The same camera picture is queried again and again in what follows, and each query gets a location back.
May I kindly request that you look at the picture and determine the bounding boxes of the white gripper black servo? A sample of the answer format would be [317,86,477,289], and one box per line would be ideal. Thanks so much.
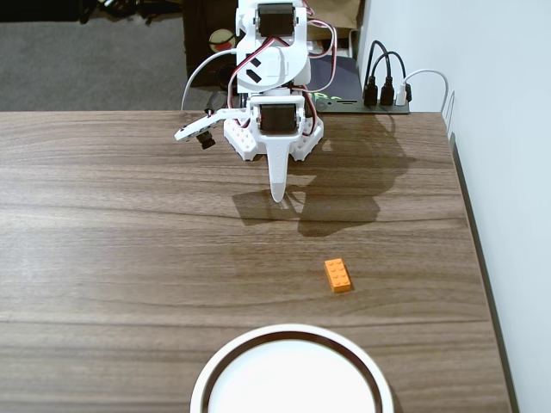
[249,95,305,204]

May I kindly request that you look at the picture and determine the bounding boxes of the orange lego block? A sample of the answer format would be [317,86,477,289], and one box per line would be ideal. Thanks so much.
[323,256,355,295]

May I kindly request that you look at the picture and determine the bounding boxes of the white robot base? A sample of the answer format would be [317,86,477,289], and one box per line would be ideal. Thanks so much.
[222,114,325,163]

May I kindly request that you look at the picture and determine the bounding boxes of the white plate dark rim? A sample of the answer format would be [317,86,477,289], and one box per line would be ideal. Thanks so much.
[189,323,395,413]

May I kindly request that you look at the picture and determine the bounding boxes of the black round cup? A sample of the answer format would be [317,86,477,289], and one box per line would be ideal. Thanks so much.
[216,64,238,94]

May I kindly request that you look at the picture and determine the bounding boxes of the dark navy box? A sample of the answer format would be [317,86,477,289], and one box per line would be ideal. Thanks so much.
[307,53,363,104]

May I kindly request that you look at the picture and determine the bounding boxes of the black usb hub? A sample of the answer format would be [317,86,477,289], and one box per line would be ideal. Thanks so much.
[316,97,411,115]

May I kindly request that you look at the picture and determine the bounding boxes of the round red white sticker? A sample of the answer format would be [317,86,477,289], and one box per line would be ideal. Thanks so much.
[208,28,237,51]

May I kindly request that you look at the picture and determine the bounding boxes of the dark brown cabinet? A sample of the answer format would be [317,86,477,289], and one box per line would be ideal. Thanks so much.
[183,0,238,89]

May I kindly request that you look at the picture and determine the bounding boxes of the brown paper bag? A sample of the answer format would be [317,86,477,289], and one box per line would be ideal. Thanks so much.
[306,0,362,57]

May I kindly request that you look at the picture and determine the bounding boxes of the black equipment pile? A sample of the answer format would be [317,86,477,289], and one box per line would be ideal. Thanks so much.
[0,0,184,25]

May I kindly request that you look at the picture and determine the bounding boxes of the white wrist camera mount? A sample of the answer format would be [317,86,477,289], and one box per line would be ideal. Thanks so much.
[173,107,251,151]

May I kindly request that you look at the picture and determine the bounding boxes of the black camera cable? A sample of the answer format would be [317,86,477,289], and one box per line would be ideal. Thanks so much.
[204,89,227,118]

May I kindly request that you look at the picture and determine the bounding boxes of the long white usb cable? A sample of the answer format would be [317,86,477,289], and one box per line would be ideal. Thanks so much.
[180,47,240,111]

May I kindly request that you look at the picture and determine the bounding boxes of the black plug cable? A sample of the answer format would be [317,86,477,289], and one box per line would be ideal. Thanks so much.
[372,50,408,108]
[362,40,391,108]

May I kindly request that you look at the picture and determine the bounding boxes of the white plug cable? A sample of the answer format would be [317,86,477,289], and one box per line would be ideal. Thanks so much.
[395,68,449,115]

